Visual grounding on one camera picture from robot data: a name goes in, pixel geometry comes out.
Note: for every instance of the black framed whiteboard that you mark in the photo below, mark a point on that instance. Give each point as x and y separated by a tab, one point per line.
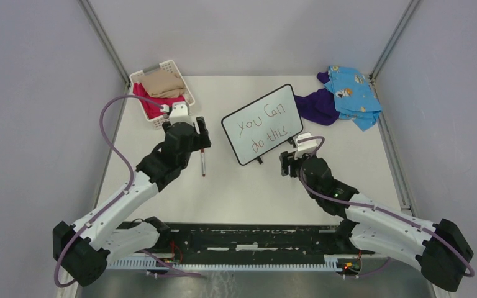
262	125

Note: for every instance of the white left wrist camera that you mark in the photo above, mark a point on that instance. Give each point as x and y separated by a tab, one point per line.
179	113

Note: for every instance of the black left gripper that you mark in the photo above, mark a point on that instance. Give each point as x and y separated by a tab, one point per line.
204	139

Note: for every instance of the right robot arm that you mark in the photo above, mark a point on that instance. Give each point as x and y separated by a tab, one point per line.
439	251

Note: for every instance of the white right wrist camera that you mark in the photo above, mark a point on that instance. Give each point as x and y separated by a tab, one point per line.
305	143

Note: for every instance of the blue patterned cloth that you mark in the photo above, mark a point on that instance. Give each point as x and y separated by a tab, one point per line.
353	96

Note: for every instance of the red whiteboard marker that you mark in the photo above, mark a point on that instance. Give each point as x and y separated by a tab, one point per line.
203	162

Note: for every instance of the white plastic basket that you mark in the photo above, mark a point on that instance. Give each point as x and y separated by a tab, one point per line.
171	67

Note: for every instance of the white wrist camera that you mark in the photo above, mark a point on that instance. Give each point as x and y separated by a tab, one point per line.
305	143
179	113

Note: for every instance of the magenta cloth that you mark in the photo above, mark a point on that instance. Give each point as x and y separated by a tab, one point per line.
150	109

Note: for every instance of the purple cloth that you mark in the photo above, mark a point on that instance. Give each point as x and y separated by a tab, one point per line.
318	107

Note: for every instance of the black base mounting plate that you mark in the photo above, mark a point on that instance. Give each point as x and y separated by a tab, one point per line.
240	244

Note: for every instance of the white slotted cable duct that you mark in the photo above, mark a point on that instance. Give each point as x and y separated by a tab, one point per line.
140	262

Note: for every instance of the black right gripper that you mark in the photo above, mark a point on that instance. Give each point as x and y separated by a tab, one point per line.
287	159

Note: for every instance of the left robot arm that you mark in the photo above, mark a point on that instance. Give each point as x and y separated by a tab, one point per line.
83	249

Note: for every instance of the beige folded cloth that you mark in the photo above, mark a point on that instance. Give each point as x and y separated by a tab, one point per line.
163	84

